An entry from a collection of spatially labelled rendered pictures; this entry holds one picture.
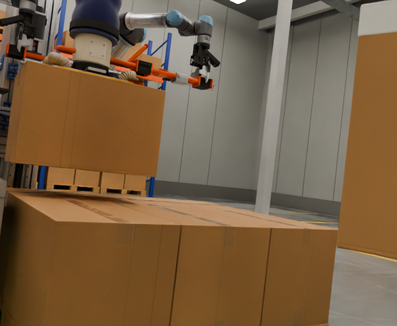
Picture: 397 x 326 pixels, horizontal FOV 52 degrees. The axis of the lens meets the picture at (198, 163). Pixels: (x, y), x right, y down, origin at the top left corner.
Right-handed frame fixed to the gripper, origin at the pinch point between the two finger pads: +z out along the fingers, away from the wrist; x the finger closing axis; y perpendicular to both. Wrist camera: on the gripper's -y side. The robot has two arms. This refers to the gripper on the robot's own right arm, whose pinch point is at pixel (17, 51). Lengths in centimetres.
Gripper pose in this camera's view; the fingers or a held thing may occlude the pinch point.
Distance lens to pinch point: 222.6
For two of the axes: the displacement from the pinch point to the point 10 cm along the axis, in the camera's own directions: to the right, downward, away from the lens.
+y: 8.6, 1.2, 5.0
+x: -5.0, -0.4, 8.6
